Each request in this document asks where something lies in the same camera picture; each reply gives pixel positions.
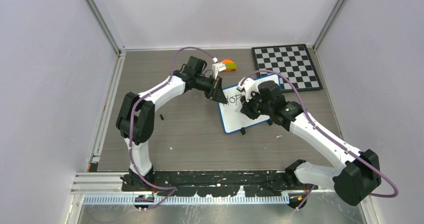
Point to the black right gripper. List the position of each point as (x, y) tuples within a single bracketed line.
[(246, 108)]

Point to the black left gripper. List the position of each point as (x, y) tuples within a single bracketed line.
[(217, 94)]

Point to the blue framed whiteboard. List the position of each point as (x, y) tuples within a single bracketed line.
[(231, 117)]

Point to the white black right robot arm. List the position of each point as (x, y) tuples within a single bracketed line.
[(353, 174)]

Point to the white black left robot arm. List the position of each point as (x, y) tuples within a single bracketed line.
[(136, 118)]

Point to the orange green toy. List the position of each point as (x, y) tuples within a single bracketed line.
[(229, 65)]

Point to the black white checkerboard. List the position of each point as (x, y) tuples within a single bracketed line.
[(292, 61)]

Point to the perforated metal strip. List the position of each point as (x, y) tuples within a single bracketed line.
[(149, 199)]

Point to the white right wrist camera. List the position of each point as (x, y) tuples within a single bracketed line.
[(247, 87)]

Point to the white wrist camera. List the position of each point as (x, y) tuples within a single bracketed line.
[(217, 67), (247, 87)]

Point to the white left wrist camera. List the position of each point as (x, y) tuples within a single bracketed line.
[(217, 67)]

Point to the aluminium frame rail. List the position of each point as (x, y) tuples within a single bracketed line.
[(108, 182)]

